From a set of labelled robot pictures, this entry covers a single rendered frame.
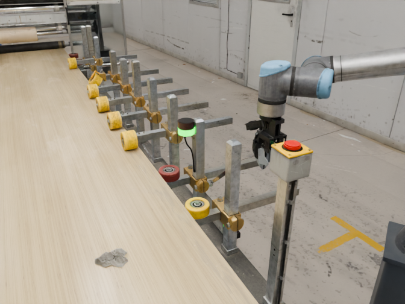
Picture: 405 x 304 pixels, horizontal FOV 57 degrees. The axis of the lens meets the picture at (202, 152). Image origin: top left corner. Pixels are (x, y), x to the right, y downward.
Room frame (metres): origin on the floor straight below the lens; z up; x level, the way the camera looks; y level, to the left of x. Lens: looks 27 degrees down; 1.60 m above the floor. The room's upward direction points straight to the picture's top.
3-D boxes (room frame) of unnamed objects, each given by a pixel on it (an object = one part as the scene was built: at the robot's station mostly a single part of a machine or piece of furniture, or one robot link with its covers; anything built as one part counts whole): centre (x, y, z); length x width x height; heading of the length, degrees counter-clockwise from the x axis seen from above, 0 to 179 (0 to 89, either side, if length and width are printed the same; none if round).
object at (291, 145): (0.78, -0.21, 1.22); 0.04 x 0.04 x 0.02
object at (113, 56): (2.36, 0.57, 0.88); 0.03 x 0.03 x 0.48; 26
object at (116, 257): (0.76, 0.24, 0.91); 0.09 x 0.07 x 0.02; 94
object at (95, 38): (2.81, 0.79, 0.89); 0.03 x 0.03 x 0.48; 26
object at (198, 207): (1.00, 0.02, 0.85); 0.08 x 0.08 x 0.11
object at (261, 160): (1.13, -0.21, 1.00); 0.06 x 0.03 x 0.09; 27
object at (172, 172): (1.23, 0.13, 0.85); 0.08 x 0.08 x 0.11
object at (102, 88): (2.20, 0.42, 0.95); 0.50 x 0.04 x 0.04; 116
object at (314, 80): (1.12, -0.34, 1.28); 0.12 x 0.12 x 0.09; 74
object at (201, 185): (1.26, 0.03, 0.85); 0.13 x 0.06 x 0.05; 26
